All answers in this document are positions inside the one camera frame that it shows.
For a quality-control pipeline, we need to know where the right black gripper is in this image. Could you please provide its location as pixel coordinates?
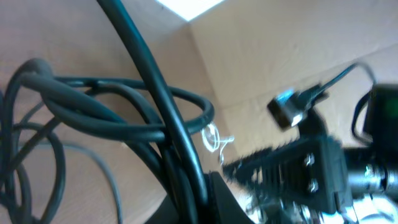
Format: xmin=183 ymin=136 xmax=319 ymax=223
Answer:
xmin=222 ymin=136 xmax=353 ymax=214

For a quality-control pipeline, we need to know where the right camera cable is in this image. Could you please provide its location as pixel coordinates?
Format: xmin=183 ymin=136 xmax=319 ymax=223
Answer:
xmin=317 ymin=61 xmax=379 ymax=94

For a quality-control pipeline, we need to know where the black USB cable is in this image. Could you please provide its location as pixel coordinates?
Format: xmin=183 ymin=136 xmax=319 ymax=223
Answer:
xmin=0 ymin=0 xmax=215 ymax=224

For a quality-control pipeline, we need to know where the white USB cable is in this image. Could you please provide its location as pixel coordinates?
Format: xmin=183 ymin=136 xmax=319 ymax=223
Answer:
xmin=200 ymin=123 xmax=236 ymax=166

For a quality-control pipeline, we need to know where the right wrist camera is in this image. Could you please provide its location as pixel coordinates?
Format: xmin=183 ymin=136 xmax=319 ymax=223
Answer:
xmin=267 ymin=84 xmax=328 ymax=137

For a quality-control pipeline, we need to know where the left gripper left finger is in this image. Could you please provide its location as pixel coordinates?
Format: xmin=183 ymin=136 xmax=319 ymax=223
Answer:
xmin=151 ymin=195 xmax=179 ymax=224

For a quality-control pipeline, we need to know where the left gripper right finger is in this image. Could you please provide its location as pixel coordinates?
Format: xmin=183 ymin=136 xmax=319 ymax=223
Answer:
xmin=206 ymin=172 xmax=253 ymax=224

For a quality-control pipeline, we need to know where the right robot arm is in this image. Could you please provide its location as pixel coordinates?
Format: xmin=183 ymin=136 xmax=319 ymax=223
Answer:
xmin=223 ymin=83 xmax=397 ymax=214

